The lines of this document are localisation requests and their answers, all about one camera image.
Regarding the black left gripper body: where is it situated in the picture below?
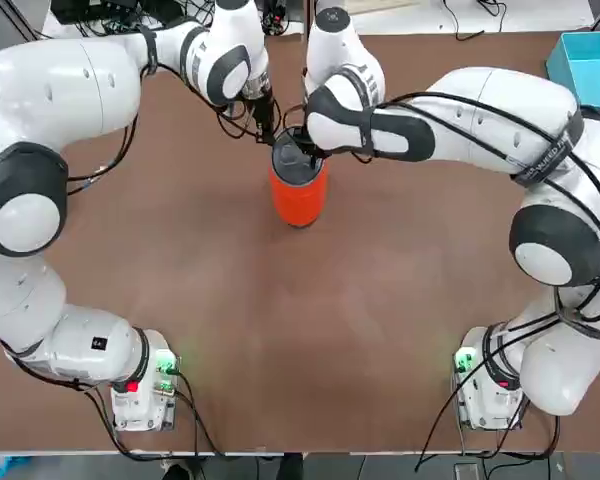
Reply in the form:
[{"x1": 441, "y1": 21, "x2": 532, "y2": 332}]
[{"x1": 251, "y1": 94, "x2": 281, "y2": 134}]

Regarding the red trash bin grey lid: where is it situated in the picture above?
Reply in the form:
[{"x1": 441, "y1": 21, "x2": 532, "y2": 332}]
[{"x1": 268, "y1": 126, "x2": 330, "y2": 230}]

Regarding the small black device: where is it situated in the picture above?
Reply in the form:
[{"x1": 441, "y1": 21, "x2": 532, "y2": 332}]
[{"x1": 261, "y1": 0, "x2": 289, "y2": 37}]

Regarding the black electronics box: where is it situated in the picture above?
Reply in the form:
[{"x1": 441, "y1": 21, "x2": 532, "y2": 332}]
[{"x1": 51, "y1": 0, "x2": 142, "y2": 26}]

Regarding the blue plastic tray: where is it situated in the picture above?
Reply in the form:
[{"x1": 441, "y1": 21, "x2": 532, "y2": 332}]
[{"x1": 544, "y1": 31, "x2": 600, "y2": 112}]

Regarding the blue plastic bag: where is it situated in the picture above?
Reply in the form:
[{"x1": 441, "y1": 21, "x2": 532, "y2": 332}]
[{"x1": 0, "y1": 451, "x2": 37, "y2": 480}]

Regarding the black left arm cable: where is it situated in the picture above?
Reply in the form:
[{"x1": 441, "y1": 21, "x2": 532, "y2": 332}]
[{"x1": 64, "y1": 97, "x2": 142, "y2": 198}]

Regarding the black table cable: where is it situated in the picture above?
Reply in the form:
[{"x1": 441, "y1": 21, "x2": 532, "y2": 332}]
[{"x1": 438, "y1": 0, "x2": 507, "y2": 42}]

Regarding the grey frame post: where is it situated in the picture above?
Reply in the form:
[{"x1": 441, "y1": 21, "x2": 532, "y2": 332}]
[{"x1": 8, "y1": 0, "x2": 49, "y2": 42}]

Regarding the black base cable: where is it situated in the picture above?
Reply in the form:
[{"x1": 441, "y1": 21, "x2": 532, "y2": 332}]
[
  {"x1": 413, "y1": 386, "x2": 464, "y2": 473},
  {"x1": 81, "y1": 388, "x2": 132, "y2": 458},
  {"x1": 171, "y1": 368, "x2": 227, "y2": 458}
]

